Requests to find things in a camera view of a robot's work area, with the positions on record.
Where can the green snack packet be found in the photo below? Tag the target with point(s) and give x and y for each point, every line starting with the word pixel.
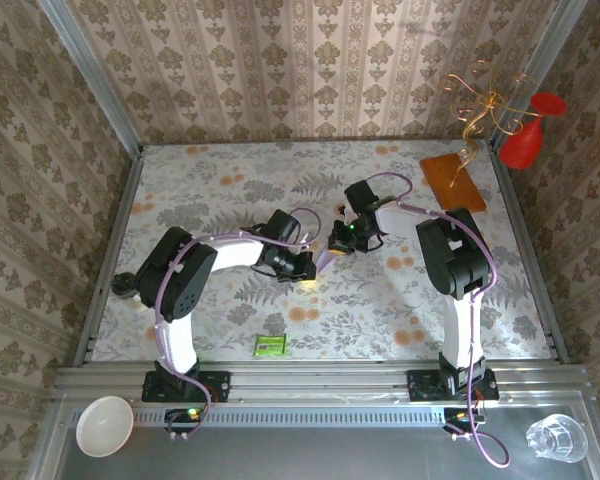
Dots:
pixel 270 345

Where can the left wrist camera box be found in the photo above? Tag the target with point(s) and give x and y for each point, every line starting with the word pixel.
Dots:
pixel 282 225

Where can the floral table cloth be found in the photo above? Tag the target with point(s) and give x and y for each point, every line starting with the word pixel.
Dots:
pixel 260 170

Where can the lavender cloth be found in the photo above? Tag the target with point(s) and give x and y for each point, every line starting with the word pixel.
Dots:
pixel 325 262

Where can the aluminium front rail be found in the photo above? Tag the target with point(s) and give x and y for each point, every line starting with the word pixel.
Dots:
pixel 320 382

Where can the brown wooden board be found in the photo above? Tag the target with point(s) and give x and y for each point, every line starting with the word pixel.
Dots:
pixel 452 185

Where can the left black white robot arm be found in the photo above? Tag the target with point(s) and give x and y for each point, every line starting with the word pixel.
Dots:
pixel 180 280

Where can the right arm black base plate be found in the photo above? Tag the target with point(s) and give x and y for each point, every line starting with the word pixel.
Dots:
pixel 422 387

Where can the white bowl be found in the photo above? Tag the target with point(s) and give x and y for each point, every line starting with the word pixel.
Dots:
pixel 104 426

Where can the aluminium side rail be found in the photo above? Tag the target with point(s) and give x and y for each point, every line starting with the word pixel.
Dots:
pixel 117 225
pixel 520 225

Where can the red wine glass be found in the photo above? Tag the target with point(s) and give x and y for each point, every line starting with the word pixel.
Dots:
pixel 522 147

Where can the aluminium frame post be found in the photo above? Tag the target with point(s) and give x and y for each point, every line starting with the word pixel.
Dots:
pixel 536 70
pixel 91 70

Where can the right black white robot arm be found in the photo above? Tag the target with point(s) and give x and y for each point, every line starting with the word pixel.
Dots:
pixel 455 255

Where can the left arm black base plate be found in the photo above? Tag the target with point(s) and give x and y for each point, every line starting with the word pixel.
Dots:
pixel 215 387

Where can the clear glass tumbler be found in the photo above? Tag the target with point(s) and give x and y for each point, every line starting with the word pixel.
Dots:
pixel 557 439

